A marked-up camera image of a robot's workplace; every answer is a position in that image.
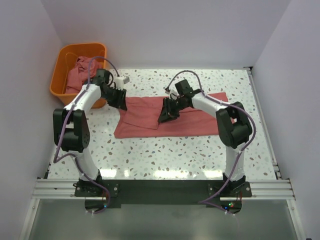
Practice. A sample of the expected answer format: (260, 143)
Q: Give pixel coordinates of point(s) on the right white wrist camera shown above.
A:
(172, 94)

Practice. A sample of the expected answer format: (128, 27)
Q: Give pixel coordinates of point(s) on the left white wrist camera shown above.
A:
(120, 82)

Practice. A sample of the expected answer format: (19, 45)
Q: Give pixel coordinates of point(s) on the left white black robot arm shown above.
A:
(70, 127)

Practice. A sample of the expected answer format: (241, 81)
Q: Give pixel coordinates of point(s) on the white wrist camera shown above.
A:
(120, 82)
(172, 94)

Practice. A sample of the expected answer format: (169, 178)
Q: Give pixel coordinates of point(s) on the pink t shirt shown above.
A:
(78, 75)
(140, 120)

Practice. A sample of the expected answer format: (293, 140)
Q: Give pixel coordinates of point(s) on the pink t shirt in basket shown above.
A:
(78, 75)

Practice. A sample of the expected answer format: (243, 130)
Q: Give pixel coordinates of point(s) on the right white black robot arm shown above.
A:
(236, 129)

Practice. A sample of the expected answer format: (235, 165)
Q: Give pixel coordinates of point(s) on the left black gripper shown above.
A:
(121, 102)

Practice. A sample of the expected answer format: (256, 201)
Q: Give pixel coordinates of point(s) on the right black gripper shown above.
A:
(167, 113)

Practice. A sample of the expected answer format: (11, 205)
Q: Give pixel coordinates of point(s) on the aluminium front rail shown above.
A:
(260, 189)

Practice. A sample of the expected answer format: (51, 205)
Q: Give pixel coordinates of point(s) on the orange plastic laundry basket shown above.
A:
(66, 60)

